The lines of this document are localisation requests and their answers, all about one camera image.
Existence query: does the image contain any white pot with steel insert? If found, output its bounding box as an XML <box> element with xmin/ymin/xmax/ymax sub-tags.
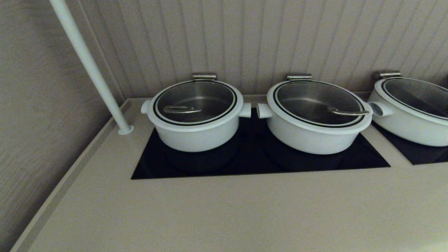
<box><xmin>256</xmin><ymin>101</ymin><xmax>372</xmax><ymax>155</ymax></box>
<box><xmin>367</xmin><ymin>90</ymin><xmax>448</xmax><ymax>147</ymax></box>
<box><xmin>141</xmin><ymin>99</ymin><xmax>252</xmax><ymax>153</ymax></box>

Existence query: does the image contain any white support pole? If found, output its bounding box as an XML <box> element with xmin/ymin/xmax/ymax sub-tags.
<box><xmin>49</xmin><ymin>0</ymin><xmax>134</xmax><ymax>135</ymax></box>

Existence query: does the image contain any wide black glass cooktop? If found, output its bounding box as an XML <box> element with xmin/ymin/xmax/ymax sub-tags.
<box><xmin>131</xmin><ymin>108</ymin><xmax>391</xmax><ymax>180</ymax></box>

